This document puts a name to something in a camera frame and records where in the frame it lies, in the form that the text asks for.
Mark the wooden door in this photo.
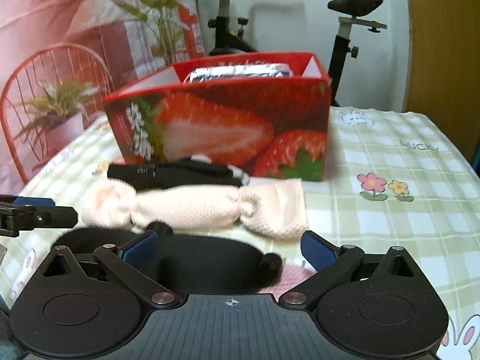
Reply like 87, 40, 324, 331
403, 0, 479, 160

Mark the cream knitted cloth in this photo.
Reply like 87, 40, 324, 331
80, 179, 308, 239

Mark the black round object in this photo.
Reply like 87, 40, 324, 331
50, 221, 284, 297

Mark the blue packaged bag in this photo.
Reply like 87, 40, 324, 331
184, 63, 294, 83

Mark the black cloth item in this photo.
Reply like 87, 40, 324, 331
106, 156, 250, 192

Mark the black exercise bike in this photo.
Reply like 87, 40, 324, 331
189, 0, 388, 107

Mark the red strawberry cardboard box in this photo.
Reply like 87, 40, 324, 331
103, 52, 332, 182

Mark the pink printed backdrop cloth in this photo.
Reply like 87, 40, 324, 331
1, 0, 203, 194

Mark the pink knitted item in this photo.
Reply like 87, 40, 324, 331
258, 264, 317, 300

